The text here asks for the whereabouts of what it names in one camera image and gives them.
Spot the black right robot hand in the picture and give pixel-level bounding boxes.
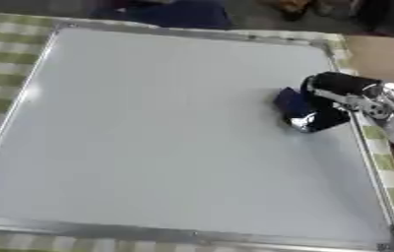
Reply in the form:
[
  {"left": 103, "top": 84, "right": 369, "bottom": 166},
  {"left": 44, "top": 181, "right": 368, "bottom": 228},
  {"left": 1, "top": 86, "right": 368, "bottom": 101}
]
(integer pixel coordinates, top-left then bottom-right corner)
[{"left": 285, "top": 71, "right": 385, "bottom": 134}]

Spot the white whiteboard with silver frame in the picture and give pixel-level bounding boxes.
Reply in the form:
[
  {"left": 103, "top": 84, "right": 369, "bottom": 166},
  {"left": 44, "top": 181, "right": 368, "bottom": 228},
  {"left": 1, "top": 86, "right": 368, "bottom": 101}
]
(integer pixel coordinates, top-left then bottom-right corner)
[{"left": 0, "top": 21, "right": 394, "bottom": 252}]

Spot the person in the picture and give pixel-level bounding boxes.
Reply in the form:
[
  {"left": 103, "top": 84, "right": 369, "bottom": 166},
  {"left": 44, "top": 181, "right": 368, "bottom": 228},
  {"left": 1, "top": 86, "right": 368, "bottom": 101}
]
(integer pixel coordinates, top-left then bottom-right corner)
[{"left": 90, "top": 0, "right": 237, "bottom": 31}]

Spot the dark blue whiteboard eraser brush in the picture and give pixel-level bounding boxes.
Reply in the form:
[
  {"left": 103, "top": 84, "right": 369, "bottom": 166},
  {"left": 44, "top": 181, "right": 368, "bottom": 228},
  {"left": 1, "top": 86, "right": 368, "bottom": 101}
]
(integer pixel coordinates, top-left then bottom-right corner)
[{"left": 271, "top": 86, "right": 314, "bottom": 116}]

